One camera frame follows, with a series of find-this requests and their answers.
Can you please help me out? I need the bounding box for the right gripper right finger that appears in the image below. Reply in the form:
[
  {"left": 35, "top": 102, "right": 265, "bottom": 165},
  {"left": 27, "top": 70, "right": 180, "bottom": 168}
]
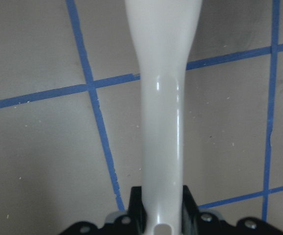
[{"left": 181, "top": 185, "right": 283, "bottom": 235}]

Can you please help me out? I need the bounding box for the beige hand brush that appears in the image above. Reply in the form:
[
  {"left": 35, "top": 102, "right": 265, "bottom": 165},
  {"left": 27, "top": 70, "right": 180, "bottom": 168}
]
[{"left": 125, "top": 0, "right": 202, "bottom": 235}]

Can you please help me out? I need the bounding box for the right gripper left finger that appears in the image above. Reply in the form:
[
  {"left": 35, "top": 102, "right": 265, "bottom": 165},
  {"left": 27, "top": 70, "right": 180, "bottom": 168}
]
[{"left": 60, "top": 186, "right": 146, "bottom": 235}]

